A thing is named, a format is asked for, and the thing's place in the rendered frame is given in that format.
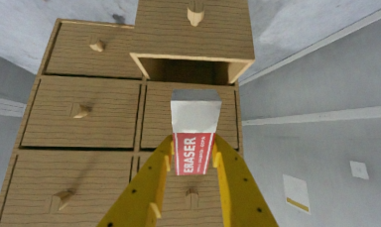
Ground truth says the tan wooden chest of drawers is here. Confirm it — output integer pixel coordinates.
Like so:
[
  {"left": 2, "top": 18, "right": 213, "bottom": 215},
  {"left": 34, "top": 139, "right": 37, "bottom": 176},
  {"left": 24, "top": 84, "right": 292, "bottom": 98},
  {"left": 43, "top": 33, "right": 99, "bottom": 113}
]
[{"left": 0, "top": 18, "right": 244, "bottom": 221}]

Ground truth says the red and white eraser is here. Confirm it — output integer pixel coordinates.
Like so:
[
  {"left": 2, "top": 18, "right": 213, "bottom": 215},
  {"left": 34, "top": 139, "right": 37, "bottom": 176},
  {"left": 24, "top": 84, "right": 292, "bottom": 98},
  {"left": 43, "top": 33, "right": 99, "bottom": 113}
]
[{"left": 171, "top": 89, "right": 222, "bottom": 174}]

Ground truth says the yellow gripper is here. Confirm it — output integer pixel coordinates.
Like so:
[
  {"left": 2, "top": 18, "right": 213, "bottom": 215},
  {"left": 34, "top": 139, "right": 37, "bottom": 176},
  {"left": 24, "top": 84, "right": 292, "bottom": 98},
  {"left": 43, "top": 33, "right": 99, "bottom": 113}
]
[{"left": 96, "top": 133, "right": 279, "bottom": 227}]

